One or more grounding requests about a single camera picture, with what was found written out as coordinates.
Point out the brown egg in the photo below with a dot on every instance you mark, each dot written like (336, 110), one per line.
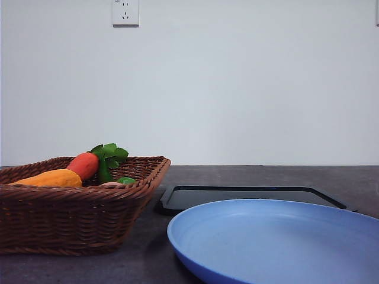
(111, 184)

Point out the blue plate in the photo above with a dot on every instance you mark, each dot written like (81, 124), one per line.
(279, 241)

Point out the brown wicker basket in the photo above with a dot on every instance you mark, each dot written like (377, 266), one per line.
(93, 219)

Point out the black tray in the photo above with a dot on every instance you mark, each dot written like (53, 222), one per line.
(179, 200)

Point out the small green toy fruit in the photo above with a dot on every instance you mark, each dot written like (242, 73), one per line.
(126, 180)

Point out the green leafy toy vegetable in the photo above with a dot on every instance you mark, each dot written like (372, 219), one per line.
(109, 156)

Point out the yellow orange toy vegetable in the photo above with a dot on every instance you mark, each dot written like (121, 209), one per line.
(61, 177)

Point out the white wall socket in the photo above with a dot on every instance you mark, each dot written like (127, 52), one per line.
(126, 14)

